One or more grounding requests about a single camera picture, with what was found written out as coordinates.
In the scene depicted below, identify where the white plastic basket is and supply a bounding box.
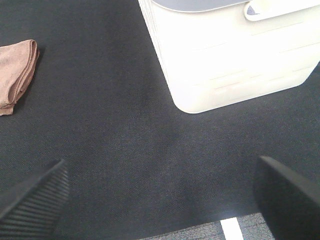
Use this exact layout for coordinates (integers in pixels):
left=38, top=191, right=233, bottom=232
left=138, top=0, right=320, bottom=114

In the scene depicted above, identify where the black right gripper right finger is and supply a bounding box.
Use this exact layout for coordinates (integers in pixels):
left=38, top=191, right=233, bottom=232
left=253, top=156, right=320, bottom=240

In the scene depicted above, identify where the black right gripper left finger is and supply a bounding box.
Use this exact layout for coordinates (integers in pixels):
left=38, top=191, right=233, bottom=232
left=0, top=159, right=70, bottom=240

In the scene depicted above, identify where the brown folded towel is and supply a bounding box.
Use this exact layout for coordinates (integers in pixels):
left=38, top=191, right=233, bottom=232
left=0, top=39, right=39, bottom=116

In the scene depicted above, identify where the black table cloth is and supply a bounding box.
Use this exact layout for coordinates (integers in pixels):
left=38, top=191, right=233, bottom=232
left=0, top=0, right=320, bottom=240

